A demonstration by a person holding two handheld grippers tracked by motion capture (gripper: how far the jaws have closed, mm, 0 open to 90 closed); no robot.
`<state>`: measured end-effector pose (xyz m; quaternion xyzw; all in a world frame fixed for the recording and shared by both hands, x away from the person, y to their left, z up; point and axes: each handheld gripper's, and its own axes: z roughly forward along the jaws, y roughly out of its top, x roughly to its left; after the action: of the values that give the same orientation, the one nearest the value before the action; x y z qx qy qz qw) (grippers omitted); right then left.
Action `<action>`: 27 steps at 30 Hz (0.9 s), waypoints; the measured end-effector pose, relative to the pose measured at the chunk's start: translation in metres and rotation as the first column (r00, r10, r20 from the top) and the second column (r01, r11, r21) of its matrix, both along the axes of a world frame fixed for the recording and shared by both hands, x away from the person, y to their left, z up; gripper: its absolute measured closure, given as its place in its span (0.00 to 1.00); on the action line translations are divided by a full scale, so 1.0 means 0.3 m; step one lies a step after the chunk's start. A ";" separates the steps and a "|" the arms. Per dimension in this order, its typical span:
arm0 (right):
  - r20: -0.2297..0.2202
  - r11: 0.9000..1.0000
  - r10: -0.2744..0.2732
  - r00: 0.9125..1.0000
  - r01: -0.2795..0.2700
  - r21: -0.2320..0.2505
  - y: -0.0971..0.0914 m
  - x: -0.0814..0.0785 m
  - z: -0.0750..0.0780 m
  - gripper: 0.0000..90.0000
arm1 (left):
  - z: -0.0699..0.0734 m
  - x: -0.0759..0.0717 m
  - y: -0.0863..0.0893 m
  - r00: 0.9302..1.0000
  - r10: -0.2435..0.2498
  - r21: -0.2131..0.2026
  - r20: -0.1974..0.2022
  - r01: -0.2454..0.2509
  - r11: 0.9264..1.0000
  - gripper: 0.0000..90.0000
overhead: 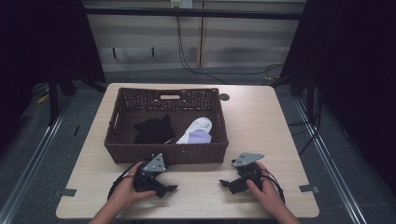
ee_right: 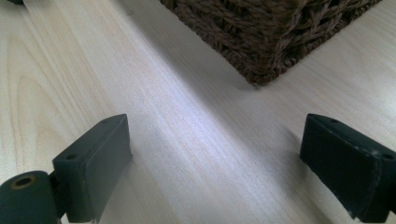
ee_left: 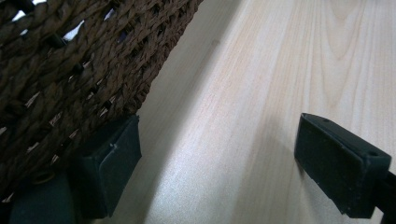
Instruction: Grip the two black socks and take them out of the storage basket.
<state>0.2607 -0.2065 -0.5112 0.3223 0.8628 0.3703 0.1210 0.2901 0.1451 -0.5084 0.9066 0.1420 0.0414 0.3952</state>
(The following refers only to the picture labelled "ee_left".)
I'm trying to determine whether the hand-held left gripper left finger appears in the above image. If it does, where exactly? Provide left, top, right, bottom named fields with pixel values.
left=8, top=114, right=143, bottom=224

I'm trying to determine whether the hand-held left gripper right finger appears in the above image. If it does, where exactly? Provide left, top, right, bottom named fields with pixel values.
left=293, top=112, right=396, bottom=224

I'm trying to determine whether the brown woven basket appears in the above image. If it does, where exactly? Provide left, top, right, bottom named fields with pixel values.
left=0, top=0, right=205, bottom=204

